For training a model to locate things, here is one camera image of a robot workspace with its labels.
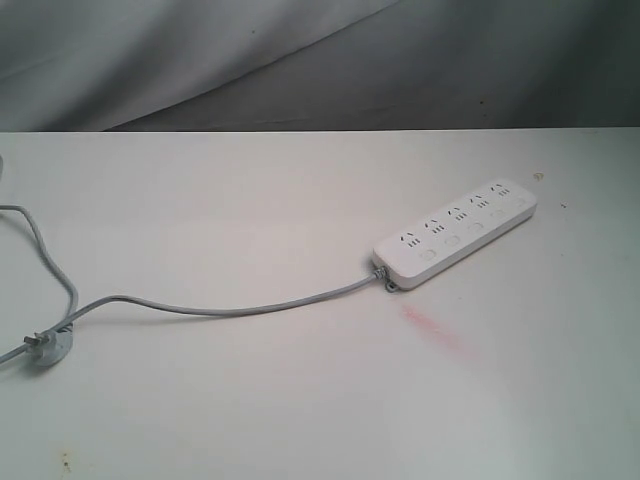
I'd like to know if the white power strip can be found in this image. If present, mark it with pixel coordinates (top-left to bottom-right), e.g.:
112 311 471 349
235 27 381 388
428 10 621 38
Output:
372 179 537 291

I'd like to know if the white backdrop cloth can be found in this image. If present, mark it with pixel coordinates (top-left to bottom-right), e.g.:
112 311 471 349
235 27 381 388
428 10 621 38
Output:
1 1 639 132

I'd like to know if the grey power cord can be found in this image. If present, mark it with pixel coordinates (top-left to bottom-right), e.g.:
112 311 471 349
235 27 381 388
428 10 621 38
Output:
0 203 389 371

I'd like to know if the grey wall plug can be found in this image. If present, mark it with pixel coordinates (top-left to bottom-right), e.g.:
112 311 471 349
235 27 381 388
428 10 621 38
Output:
24 326 73 368

